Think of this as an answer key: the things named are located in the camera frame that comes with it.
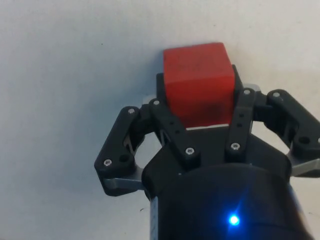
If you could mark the red cube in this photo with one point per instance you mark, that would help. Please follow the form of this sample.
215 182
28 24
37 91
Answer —
200 85

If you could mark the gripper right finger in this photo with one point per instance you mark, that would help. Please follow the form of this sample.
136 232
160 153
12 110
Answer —
241 117

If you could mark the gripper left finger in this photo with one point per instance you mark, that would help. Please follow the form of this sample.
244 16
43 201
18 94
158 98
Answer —
172 125

